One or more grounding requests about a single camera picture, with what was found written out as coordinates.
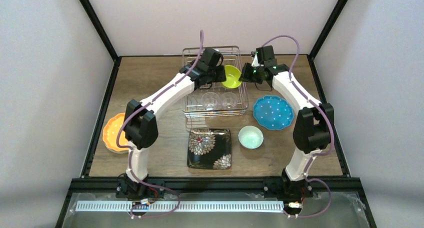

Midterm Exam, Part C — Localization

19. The yellow green bowl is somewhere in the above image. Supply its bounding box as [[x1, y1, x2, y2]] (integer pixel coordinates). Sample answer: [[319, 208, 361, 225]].
[[221, 64, 242, 89]]

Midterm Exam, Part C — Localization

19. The metal wire dish rack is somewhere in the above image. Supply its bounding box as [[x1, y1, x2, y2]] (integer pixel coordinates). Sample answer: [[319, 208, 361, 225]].
[[181, 45, 249, 118]]

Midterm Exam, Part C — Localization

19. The small clear plastic cup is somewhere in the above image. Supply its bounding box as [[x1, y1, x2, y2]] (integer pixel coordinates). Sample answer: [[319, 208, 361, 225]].
[[201, 92, 220, 111]]

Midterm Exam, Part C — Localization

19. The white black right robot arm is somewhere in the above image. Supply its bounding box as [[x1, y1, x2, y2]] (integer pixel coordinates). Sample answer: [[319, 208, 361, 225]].
[[239, 45, 336, 182]]

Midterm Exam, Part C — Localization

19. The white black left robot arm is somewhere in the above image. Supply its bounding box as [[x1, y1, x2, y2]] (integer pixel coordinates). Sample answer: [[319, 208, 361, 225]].
[[118, 47, 226, 197]]

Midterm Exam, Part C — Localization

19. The blue polka dot plate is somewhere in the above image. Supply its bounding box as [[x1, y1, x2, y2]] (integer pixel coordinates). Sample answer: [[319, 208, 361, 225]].
[[252, 95, 295, 131]]

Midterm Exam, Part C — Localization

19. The pale green glass bowl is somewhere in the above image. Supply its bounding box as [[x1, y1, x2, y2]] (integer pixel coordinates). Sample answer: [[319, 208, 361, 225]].
[[238, 125, 264, 150]]

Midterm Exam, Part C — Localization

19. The black floral square plate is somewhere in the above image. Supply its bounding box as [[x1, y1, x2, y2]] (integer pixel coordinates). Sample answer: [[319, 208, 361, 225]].
[[187, 128, 232, 170]]

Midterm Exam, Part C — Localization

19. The orange polka dot plate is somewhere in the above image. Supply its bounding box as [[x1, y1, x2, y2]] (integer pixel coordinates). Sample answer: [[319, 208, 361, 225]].
[[102, 113, 128, 154]]

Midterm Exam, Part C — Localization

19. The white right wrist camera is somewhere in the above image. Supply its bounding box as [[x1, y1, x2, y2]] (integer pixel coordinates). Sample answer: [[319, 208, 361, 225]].
[[251, 51, 260, 68]]

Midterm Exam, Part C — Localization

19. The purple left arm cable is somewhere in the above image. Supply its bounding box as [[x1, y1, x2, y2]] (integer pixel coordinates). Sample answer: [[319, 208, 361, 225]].
[[115, 29, 205, 220]]

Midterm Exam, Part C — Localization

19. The white slotted cable duct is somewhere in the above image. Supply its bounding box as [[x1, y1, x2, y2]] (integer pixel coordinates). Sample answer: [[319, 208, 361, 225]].
[[73, 200, 285, 213]]

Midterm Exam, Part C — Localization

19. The black aluminium frame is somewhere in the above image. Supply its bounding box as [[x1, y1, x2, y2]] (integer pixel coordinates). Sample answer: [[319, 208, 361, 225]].
[[55, 0, 377, 228]]

